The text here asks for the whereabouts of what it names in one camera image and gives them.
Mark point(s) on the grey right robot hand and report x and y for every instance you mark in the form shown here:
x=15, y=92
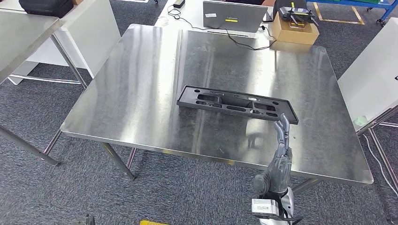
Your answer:
x=278, y=174

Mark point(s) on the black plastic plate frame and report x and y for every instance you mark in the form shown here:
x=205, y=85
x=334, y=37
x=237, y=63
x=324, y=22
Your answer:
x=186, y=101

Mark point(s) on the stainless steel workbench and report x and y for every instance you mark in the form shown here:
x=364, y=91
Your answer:
x=140, y=93

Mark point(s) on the blue metal shelf rack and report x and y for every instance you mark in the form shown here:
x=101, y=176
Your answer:
x=357, y=3

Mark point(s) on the greenish plastic bottle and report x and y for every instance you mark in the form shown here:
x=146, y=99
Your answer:
x=361, y=120

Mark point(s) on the white table steel legs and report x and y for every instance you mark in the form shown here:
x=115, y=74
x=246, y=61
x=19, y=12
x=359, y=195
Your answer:
x=370, y=80

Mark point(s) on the yellow floor tape square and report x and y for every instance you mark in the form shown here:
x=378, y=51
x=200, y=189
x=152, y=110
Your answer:
x=154, y=223

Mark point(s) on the brown cardboard box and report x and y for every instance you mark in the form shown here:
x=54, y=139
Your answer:
x=77, y=2
x=295, y=34

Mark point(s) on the black device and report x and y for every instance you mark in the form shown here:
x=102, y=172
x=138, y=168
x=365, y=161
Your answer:
x=292, y=12

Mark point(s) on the grey laptop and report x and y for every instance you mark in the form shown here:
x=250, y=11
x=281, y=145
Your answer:
x=233, y=17

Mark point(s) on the clear plastic container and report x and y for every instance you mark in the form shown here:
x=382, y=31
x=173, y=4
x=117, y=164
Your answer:
x=162, y=20

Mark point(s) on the black power adapter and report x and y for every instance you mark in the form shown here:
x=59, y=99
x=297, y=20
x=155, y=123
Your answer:
x=179, y=3

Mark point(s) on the black bag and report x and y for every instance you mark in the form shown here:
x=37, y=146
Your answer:
x=46, y=7

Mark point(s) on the stainless steel table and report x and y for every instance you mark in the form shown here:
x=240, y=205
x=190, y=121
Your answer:
x=21, y=40

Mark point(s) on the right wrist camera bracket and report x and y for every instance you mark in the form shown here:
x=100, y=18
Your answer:
x=264, y=207

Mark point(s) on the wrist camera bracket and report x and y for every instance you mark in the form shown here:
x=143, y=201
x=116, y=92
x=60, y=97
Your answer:
x=264, y=207
x=84, y=220

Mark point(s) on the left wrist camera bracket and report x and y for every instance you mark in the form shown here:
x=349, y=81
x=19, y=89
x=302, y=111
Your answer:
x=84, y=220

